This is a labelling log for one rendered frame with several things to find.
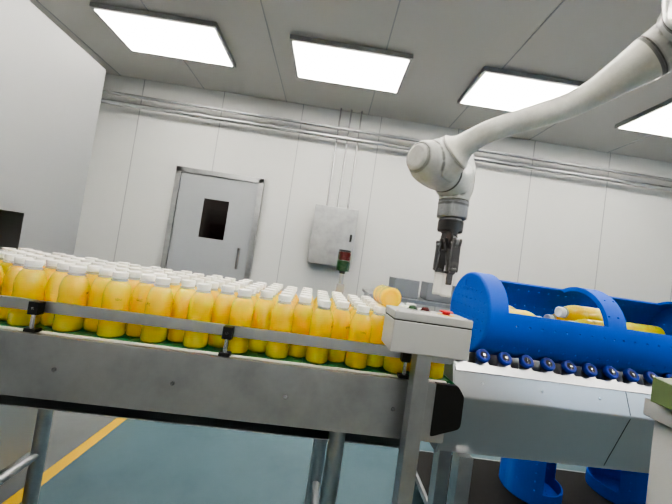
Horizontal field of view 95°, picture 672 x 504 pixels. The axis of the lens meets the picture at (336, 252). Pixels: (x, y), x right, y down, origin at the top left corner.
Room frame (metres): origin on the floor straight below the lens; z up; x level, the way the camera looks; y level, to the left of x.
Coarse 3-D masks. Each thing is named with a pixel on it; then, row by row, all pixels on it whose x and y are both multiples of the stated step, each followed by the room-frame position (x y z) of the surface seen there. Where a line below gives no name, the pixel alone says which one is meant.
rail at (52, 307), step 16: (0, 304) 0.82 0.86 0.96; (16, 304) 0.83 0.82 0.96; (48, 304) 0.83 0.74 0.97; (64, 304) 0.83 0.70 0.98; (112, 320) 0.84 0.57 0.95; (128, 320) 0.84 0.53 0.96; (144, 320) 0.85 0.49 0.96; (160, 320) 0.85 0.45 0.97; (176, 320) 0.85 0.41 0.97; (192, 320) 0.86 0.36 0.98; (240, 336) 0.86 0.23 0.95; (256, 336) 0.87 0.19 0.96; (272, 336) 0.87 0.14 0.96; (288, 336) 0.87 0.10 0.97; (304, 336) 0.87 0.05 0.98; (368, 352) 0.89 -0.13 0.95; (384, 352) 0.89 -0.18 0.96; (400, 352) 0.89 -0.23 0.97
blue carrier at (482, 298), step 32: (480, 288) 1.05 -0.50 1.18; (512, 288) 1.22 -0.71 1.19; (544, 288) 1.20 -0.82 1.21; (576, 288) 1.14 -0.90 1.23; (480, 320) 1.02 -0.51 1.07; (512, 320) 0.98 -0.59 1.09; (544, 320) 0.99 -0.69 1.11; (608, 320) 1.01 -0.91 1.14; (640, 320) 1.30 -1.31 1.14; (512, 352) 1.03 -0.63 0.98; (544, 352) 1.02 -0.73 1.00; (576, 352) 1.02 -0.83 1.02; (608, 352) 1.02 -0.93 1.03; (640, 352) 1.02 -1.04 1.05
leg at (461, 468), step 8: (456, 456) 1.04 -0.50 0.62; (464, 456) 1.03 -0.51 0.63; (456, 464) 1.04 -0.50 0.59; (464, 464) 1.03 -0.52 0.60; (472, 464) 1.03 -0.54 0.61; (456, 472) 1.03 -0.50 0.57; (464, 472) 1.03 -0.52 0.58; (456, 480) 1.03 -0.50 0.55; (464, 480) 1.03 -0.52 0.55; (448, 488) 1.07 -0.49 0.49; (456, 488) 1.02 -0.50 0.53; (464, 488) 1.03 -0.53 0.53; (448, 496) 1.06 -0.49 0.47; (456, 496) 1.02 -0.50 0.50; (464, 496) 1.03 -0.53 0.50
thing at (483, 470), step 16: (480, 464) 1.84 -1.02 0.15; (496, 464) 1.86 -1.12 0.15; (416, 480) 1.64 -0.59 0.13; (448, 480) 1.65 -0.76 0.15; (480, 480) 1.69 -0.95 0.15; (496, 480) 1.71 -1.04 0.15; (560, 480) 1.80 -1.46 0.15; (576, 480) 1.82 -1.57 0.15; (480, 496) 1.57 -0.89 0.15; (496, 496) 1.58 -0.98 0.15; (512, 496) 1.60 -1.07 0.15; (576, 496) 1.67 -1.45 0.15; (592, 496) 1.69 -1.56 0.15
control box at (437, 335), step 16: (384, 320) 0.85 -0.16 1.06; (400, 320) 0.76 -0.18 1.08; (416, 320) 0.76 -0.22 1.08; (432, 320) 0.76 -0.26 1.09; (448, 320) 0.77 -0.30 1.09; (464, 320) 0.77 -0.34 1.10; (384, 336) 0.82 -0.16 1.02; (400, 336) 0.76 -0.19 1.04; (416, 336) 0.76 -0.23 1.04; (432, 336) 0.76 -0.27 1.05; (448, 336) 0.77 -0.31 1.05; (464, 336) 0.77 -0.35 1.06; (416, 352) 0.76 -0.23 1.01; (432, 352) 0.76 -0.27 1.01; (448, 352) 0.77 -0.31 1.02; (464, 352) 0.77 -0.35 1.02
